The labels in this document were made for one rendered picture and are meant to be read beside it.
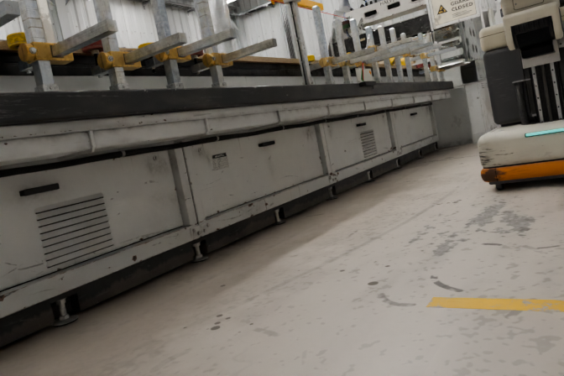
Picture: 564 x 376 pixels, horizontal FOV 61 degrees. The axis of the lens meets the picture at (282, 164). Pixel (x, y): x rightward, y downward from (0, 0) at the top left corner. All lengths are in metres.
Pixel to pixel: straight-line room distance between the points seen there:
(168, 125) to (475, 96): 4.11
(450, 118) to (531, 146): 3.24
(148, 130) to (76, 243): 0.45
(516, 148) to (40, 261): 2.00
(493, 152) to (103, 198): 1.73
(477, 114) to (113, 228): 4.28
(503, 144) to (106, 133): 1.74
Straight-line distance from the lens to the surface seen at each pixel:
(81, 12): 11.07
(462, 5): 5.49
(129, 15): 11.83
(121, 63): 1.66
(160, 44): 1.55
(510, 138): 2.45
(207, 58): 2.00
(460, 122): 5.61
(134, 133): 1.67
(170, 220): 2.03
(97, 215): 1.82
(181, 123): 1.82
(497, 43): 2.78
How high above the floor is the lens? 0.45
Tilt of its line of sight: 3 degrees down
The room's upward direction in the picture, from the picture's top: 11 degrees counter-clockwise
